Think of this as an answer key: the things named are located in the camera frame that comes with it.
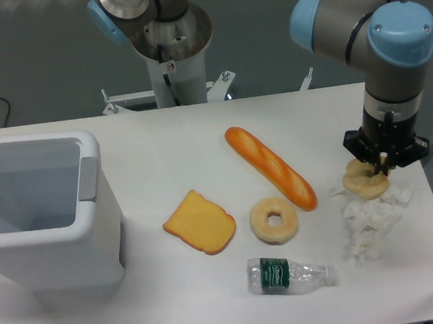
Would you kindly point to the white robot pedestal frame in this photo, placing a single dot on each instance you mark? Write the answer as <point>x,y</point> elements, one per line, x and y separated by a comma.
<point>175,83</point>

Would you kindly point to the crumpled white tissue paper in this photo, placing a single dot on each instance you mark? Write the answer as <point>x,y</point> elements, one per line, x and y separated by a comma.
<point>370,221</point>

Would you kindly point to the white trash can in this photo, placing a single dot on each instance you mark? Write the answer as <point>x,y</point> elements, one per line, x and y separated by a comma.
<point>61,226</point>

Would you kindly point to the round ring bread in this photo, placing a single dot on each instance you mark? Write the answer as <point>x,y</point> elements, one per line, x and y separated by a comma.
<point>360,179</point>
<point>273,220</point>

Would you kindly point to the round ring bread on table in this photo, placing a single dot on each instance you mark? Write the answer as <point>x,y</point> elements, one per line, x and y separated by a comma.
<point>273,220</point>

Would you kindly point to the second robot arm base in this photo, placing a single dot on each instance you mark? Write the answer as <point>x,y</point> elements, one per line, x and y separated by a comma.
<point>161,30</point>

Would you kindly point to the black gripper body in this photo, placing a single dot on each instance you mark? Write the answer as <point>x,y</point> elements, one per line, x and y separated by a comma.
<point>386,134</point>

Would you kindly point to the orange baguette bread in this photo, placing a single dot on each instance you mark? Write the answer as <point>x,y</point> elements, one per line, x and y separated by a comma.
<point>290,183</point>

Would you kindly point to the clear plastic bottle green label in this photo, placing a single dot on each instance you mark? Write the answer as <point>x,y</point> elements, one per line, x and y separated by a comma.
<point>279,276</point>

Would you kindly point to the orange toast slice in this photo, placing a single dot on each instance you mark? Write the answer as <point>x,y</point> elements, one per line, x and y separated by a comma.
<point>201,224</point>

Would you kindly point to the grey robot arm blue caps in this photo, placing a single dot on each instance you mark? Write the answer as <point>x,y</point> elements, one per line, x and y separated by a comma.
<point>391,41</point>

